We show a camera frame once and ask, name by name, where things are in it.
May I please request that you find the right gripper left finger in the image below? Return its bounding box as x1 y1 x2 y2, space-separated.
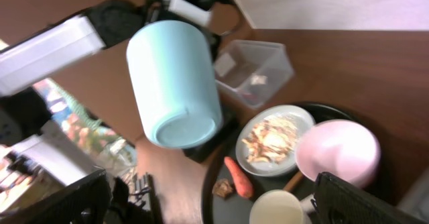
1 169 111 224

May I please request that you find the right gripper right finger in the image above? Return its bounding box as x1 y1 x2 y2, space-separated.
311 172 425 224

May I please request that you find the pink bowl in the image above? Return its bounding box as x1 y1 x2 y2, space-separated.
295 119 381 188

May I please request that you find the cream white cup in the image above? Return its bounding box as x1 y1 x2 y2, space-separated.
249 190 306 224

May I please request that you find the grey plate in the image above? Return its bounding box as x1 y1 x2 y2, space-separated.
235 105 316 177

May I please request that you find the food scraps pile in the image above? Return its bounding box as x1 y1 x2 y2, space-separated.
241 115 298 164

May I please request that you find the white tissue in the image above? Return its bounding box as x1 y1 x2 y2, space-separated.
250 74 267 85

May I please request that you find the light blue cup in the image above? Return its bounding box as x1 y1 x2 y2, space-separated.
126 20 223 149

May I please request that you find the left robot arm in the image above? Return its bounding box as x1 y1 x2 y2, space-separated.
1 0 236 96

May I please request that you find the clear plastic waste bin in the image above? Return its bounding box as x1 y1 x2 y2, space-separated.
214 40 294 109

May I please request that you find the white plastic fork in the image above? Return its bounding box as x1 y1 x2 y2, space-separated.
300 194 316 214

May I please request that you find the wooden chopstick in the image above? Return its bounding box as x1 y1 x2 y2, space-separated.
283 171 304 192

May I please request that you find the orange carrot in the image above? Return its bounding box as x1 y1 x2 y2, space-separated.
224 156 254 199

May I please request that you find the round black serving tray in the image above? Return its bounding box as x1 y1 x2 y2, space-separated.
201 102 381 224

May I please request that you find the brown food lump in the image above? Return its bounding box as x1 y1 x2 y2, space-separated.
212 178 235 199

